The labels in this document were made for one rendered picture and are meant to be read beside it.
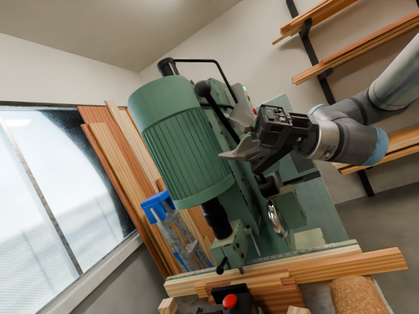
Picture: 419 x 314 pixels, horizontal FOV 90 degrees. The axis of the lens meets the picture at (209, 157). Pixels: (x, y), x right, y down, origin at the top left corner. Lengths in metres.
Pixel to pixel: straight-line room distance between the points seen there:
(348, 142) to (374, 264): 0.28
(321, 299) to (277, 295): 0.10
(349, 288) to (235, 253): 0.24
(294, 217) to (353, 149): 0.31
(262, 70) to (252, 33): 0.44
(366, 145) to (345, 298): 0.31
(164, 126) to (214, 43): 2.56
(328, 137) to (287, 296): 0.35
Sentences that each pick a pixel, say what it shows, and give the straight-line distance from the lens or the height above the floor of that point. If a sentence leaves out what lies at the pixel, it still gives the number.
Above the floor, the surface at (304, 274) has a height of 0.92.
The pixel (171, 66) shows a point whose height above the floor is 1.59.
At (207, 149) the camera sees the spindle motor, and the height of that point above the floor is 1.31.
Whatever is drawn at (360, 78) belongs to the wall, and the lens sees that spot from 2.91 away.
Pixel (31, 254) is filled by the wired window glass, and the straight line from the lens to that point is 1.75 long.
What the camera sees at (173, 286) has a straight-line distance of 0.83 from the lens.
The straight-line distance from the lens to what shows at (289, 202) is 0.72.
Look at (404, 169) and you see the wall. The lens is 3.14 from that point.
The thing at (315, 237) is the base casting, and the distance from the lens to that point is 1.00.
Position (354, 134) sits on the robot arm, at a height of 1.21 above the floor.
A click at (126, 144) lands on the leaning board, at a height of 1.67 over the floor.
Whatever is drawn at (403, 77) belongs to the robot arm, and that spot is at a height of 1.28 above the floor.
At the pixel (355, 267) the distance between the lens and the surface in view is 0.64.
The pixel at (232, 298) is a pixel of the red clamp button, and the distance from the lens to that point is 0.50.
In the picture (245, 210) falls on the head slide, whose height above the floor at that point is 1.09.
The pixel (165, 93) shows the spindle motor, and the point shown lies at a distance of 0.51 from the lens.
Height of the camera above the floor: 1.32
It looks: 3 degrees down
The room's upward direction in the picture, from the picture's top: 25 degrees counter-clockwise
